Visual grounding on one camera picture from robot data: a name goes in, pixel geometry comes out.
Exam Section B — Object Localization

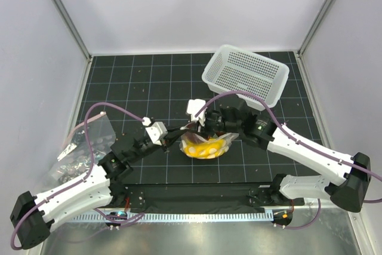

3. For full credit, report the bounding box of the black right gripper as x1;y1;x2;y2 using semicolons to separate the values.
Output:
187;108;241;139

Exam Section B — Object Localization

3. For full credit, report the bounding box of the clear polka dot zip bag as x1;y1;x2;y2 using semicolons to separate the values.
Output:
179;127;239;160

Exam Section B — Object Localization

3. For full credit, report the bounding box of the yellow banana bunch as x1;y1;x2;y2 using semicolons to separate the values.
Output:
181;139;230;159

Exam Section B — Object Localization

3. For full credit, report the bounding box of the red apple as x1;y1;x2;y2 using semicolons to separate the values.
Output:
186;133;206;145

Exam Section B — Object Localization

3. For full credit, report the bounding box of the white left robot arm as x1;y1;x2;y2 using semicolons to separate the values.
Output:
10;125;190;250

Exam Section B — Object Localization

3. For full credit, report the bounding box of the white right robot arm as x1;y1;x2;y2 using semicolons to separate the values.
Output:
190;106;371;213

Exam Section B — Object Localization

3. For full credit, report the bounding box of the pile of spare zip bags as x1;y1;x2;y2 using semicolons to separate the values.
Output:
41;112;116;191

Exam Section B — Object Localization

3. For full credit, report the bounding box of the white perforated plastic basket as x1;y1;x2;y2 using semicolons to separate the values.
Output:
202;45;289;108

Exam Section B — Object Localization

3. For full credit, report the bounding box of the black grid cutting mat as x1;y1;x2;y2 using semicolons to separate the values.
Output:
75;51;321;184

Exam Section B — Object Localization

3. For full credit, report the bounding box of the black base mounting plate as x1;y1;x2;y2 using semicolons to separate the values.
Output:
107;182;304;214

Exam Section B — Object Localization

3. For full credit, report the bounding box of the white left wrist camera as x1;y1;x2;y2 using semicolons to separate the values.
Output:
142;117;168;145

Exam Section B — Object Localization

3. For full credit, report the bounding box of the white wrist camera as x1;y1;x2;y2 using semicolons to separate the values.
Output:
186;99;206;127
142;117;168;145

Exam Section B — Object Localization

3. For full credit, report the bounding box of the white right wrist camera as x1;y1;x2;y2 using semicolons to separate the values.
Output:
186;99;206;127

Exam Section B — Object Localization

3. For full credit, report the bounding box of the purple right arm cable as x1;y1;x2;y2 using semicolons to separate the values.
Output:
193;90;382;231

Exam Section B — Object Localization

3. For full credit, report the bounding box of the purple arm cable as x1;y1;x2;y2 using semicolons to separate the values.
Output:
193;90;382;231
10;103;150;251

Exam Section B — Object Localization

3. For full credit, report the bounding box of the white slotted cable duct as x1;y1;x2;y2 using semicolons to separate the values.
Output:
70;210;273;223

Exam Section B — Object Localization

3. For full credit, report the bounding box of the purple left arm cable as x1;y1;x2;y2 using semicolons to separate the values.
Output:
10;103;150;251

